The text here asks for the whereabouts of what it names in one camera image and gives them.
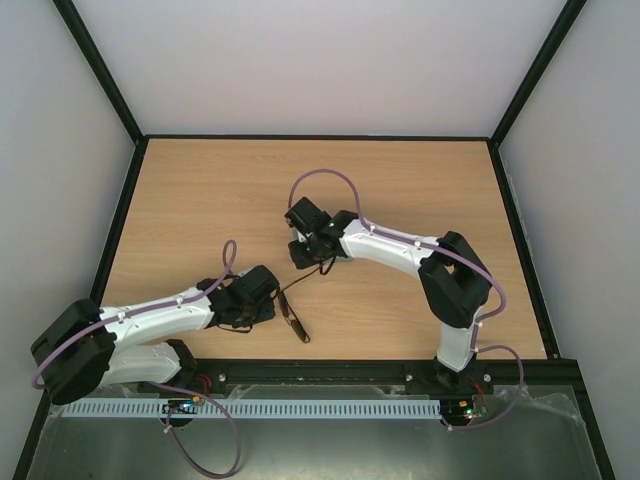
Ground grey glasses case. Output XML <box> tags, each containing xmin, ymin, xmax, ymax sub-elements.
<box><xmin>291</xmin><ymin>227</ymin><xmax>353</xmax><ymax>262</ymax></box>

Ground black round sunglasses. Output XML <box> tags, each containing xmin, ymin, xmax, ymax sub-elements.
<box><xmin>276</xmin><ymin>267</ymin><xmax>320</xmax><ymax>344</ymax></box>

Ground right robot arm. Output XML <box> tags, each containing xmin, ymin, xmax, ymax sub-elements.
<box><xmin>284</xmin><ymin>197</ymin><xmax>491</xmax><ymax>394</ymax></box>

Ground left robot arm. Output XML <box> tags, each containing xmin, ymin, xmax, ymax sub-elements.
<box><xmin>31</xmin><ymin>265</ymin><xmax>280</xmax><ymax>405</ymax></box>

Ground light blue slotted cable duct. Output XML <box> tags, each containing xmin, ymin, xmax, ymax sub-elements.
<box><xmin>61</xmin><ymin>398</ymin><xmax>441</xmax><ymax>420</ymax></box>

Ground black front mounting rail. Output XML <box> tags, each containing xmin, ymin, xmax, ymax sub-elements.
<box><xmin>49</xmin><ymin>355</ymin><xmax>584</xmax><ymax>396</ymax></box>

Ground black aluminium frame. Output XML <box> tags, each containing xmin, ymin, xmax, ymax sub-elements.
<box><xmin>9</xmin><ymin>0</ymin><xmax>619</xmax><ymax>480</ymax></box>

